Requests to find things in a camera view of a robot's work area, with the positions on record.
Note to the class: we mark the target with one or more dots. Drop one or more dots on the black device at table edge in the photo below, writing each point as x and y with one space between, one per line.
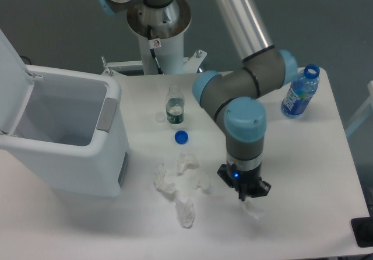
362 229

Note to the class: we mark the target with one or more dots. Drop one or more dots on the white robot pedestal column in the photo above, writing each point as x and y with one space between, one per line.
160 33

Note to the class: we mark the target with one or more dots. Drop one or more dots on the white frame at right edge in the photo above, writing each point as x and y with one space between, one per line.
361 114

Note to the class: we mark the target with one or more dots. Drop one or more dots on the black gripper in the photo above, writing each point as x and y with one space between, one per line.
247 183

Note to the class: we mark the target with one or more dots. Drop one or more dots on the white open trash bin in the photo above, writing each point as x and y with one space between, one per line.
64 126

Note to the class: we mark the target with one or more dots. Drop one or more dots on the blue bottle cap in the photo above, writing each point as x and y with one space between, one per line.
181 137

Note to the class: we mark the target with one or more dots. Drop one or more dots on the white bottle cap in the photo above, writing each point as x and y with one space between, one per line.
160 117

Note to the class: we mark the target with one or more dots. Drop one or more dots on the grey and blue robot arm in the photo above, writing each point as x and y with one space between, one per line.
230 100

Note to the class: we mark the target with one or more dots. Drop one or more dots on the clear green-label plastic bottle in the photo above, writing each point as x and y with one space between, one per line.
175 104

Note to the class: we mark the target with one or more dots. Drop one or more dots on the white paper ball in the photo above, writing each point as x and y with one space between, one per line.
252 211
200 180
159 181
186 161
185 212

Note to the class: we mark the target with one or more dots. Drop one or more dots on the blue plastic water bottle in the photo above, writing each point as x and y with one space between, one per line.
301 91

